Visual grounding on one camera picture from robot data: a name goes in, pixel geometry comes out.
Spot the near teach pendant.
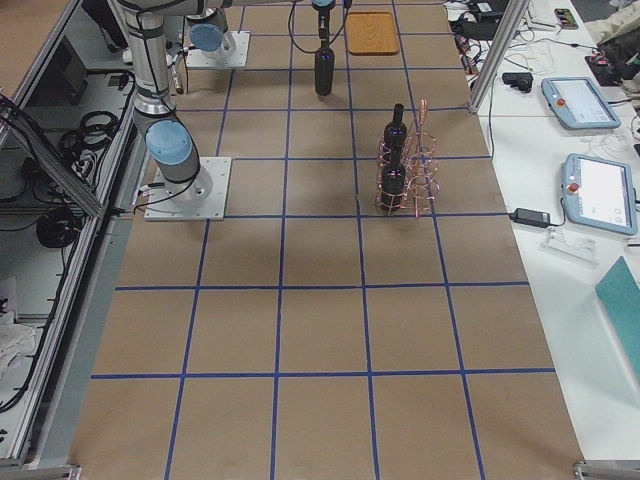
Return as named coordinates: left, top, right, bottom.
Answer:
left=562, top=153, right=638, bottom=235

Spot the dark wine bottle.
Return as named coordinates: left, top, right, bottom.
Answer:
left=382, top=103, right=407, bottom=162
left=379, top=147, right=406, bottom=214
left=314, top=41, right=335, bottom=96

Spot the black power adapter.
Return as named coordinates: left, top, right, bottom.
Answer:
left=509, top=208, right=551, bottom=229

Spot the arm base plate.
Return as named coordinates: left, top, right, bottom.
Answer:
left=144, top=157, right=232, bottom=221
left=186, top=30, right=251, bottom=70

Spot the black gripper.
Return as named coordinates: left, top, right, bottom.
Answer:
left=312, top=0, right=336, bottom=45

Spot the copper wire bottle basket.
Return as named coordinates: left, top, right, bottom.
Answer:
left=375, top=98, right=440, bottom=217

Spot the far teach pendant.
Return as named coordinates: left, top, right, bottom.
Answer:
left=541, top=77, right=621, bottom=130

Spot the wooden tray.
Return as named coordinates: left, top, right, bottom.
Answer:
left=346, top=11, right=400, bottom=56

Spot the aluminium frame post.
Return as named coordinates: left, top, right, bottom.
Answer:
left=468, top=0, right=529, bottom=113

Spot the teal folder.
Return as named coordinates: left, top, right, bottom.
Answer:
left=595, top=257, right=639, bottom=376

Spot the teach pendant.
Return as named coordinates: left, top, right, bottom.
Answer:
left=562, top=153, right=638, bottom=235
left=541, top=77, right=621, bottom=130

